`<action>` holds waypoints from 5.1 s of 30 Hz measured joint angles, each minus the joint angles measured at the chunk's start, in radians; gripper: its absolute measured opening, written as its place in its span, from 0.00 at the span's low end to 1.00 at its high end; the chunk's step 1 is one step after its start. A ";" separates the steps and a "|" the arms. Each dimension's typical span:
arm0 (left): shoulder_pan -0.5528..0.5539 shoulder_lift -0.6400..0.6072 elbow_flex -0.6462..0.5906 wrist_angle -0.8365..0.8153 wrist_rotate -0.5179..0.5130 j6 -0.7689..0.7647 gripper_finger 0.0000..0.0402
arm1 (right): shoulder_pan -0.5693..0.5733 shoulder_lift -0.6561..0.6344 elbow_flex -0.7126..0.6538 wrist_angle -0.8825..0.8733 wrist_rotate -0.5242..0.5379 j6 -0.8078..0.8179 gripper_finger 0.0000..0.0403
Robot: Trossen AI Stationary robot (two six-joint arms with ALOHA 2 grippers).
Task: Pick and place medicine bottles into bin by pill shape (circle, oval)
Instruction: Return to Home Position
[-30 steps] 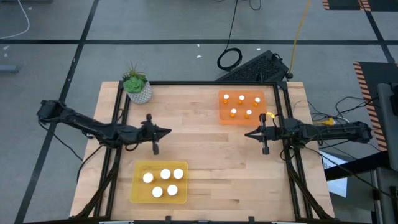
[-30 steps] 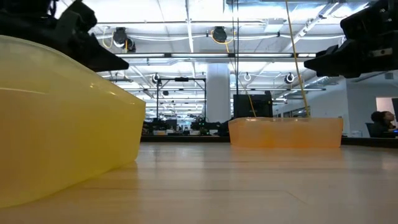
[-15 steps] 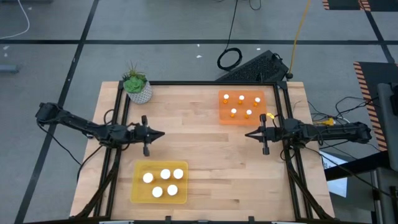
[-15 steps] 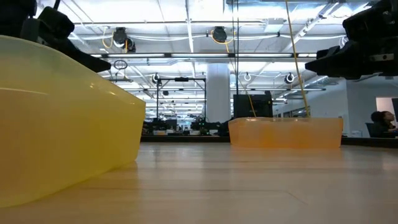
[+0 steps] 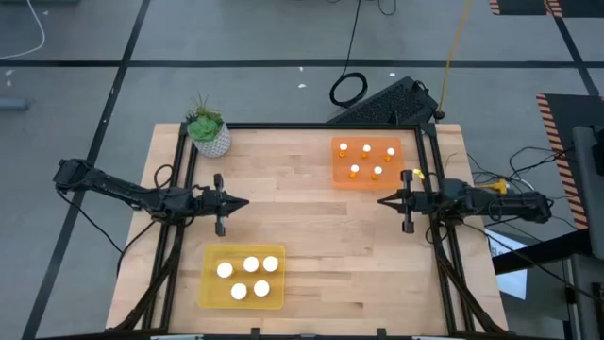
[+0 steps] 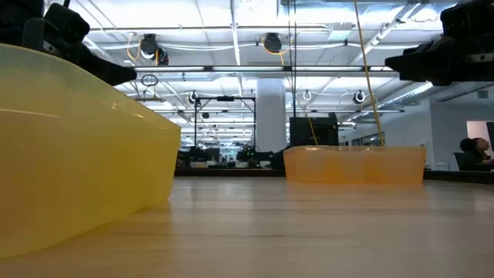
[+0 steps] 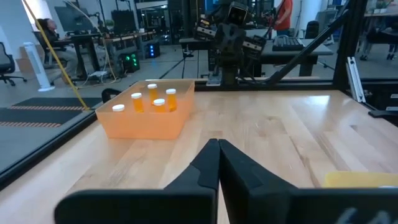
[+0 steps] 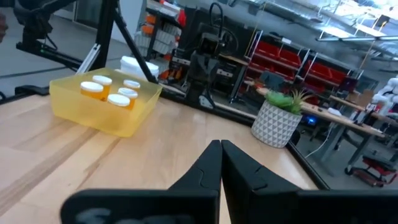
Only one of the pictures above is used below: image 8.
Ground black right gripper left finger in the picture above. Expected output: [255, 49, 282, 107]
[60, 139, 223, 224]

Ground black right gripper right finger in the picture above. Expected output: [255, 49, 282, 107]
[221, 139, 398, 224]

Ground yellow translucent plastic bin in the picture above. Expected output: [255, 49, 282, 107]
[49, 67, 163, 138]

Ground succulent in white patterned pot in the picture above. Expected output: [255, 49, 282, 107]
[250, 89, 312, 149]

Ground red floor cart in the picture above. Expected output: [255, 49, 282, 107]
[345, 154, 398, 188]

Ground white plastic bucket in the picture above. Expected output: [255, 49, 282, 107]
[119, 55, 160, 82]

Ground white robot figure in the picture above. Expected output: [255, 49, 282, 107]
[371, 74, 398, 116]

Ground rack with red bins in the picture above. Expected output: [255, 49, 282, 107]
[245, 29, 364, 94]

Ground black machine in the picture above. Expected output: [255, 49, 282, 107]
[172, 2, 249, 110]

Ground storage shelf with small bins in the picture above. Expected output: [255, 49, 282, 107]
[133, 0, 187, 63]

